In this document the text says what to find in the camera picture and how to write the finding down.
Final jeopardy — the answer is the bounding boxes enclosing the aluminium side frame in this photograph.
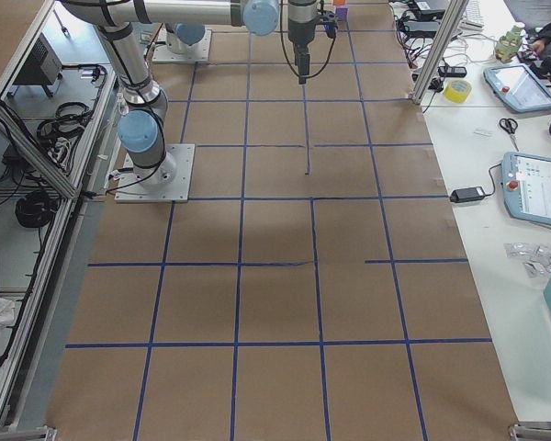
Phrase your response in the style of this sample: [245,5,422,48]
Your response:
[0,1,116,427]

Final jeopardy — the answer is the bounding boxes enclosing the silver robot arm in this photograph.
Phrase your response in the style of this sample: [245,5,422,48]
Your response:
[133,1,338,85]
[62,1,176,188]

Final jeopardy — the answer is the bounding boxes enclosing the near teach pendant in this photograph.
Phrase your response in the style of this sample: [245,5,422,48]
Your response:
[501,152,551,226]

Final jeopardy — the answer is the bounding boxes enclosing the aluminium upright post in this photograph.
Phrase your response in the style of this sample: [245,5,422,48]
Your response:
[410,0,468,105]

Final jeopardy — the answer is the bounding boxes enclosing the plastic bags of screws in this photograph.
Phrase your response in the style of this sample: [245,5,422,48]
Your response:
[503,243,551,277]

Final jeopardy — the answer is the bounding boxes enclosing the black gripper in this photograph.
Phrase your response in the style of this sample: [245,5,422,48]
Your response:
[288,17,338,85]

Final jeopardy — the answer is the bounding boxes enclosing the black power brick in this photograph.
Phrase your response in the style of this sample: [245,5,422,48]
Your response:
[449,187,486,203]

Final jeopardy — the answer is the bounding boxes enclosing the coiled black cable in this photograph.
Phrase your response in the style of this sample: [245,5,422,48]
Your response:
[15,190,57,230]

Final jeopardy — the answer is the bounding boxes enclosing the teach pendant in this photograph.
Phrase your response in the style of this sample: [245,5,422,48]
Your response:
[483,64,551,113]
[501,152,551,226]

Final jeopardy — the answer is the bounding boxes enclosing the yellow tape roll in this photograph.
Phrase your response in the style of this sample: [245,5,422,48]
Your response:
[444,79,472,104]

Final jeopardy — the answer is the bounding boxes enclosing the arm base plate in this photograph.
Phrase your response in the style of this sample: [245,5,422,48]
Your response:
[115,143,196,203]
[152,28,212,64]

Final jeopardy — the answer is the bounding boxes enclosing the black scissors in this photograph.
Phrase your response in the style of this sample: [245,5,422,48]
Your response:
[499,118,519,152]

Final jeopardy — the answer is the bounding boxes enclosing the far teach pendant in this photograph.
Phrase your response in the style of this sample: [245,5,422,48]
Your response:
[483,64,551,113]

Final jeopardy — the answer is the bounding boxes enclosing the black control box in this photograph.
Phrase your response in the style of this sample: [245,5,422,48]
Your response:
[13,34,62,97]

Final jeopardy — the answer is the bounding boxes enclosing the purple foam block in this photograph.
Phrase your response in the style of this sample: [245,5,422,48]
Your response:
[334,5,348,22]

